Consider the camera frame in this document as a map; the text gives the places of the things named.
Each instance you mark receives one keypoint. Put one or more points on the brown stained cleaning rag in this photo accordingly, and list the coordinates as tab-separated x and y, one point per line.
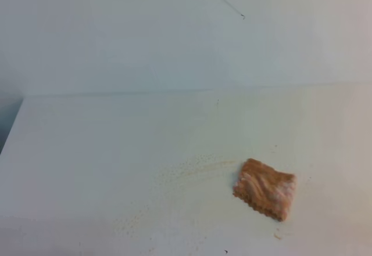
265	190

